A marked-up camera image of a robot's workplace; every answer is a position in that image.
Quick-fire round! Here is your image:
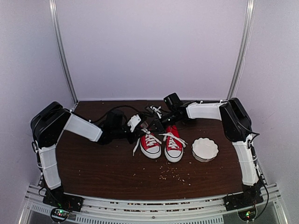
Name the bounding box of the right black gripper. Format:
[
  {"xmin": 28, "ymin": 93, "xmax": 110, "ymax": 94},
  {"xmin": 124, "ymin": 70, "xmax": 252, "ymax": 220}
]
[{"xmin": 146, "ymin": 110, "xmax": 181, "ymax": 133}]

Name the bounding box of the red canvas sneaker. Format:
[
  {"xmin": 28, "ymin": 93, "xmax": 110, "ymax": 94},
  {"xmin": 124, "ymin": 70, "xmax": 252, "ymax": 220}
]
[
  {"xmin": 160, "ymin": 125, "xmax": 188, "ymax": 163},
  {"xmin": 133, "ymin": 128, "xmax": 162, "ymax": 159}
]

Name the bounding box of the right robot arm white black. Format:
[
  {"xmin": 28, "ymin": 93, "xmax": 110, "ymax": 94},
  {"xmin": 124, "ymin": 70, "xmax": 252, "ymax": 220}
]
[{"xmin": 150, "ymin": 93, "xmax": 263, "ymax": 206}]

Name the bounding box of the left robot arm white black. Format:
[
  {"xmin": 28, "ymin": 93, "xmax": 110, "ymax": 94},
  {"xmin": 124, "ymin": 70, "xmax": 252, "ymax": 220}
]
[{"xmin": 30, "ymin": 101, "xmax": 146, "ymax": 207}]

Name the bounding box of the white scalloped ceramic bowl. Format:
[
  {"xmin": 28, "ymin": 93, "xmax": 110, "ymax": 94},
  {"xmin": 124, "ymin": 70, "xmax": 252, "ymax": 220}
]
[{"xmin": 192, "ymin": 138, "xmax": 219, "ymax": 162}]

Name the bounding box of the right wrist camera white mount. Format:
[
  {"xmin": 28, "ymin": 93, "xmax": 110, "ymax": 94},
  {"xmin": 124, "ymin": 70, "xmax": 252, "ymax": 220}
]
[{"xmin": 145, "ymin": 105, "xmax": 163, "ymax": 119}]

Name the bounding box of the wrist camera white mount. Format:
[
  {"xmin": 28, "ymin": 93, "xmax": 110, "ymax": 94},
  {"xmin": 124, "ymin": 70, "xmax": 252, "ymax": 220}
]
[
  {"xmin": 145, "ymin": 105, "xmax": 163, "ymax": 119},
  {"xmin": 127, "ymin": 113, "xmax": 149, "ymax": 133}
]

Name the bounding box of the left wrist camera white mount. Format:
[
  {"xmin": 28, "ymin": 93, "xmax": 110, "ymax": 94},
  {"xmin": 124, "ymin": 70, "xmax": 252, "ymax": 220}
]
[{"xmin": 127, "ymin": 113, "xmax": 149, "ymax": 133}]

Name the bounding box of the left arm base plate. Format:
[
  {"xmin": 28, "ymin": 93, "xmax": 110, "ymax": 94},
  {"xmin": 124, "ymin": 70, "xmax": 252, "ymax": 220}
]
[{"xmin": 43, "ymin": 195, "xmax": 84, "ymax": 212}]

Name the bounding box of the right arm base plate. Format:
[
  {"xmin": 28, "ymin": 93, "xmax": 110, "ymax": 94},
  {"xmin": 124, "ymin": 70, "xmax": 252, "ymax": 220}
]
[{"xmin": 223, "ymin": 193, "xmax": 263, "ymax": 211}]

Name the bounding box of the right aluminium corner post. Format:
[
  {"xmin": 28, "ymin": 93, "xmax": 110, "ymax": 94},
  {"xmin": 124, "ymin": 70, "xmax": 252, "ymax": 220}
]
[{"xmin": 227, "ymin": 0, "xmax": 256, "ymax": 99}]

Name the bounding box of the aluminium corner post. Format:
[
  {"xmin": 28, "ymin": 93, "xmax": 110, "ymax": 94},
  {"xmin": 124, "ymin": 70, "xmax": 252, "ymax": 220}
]
[
  {"xmin": 227, "ymin": 0, "xmax": 256, "ymax": 99},
  {"xmin": 49, "ymin": 0, "xmax": 78, "ymax": 105}
]

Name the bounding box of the aluminium front rail frame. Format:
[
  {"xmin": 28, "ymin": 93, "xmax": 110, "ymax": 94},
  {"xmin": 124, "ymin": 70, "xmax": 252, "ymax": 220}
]
[{"xmin": 16, "ymin": 184, "xmax": 291, "ymax": 224}]

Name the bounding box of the left aluminium corner post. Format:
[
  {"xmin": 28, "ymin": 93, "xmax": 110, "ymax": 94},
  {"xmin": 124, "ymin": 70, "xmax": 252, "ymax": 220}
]
[{"xmin": 49, "ymin": 0, "xmax": 78, "ymax": 105}]

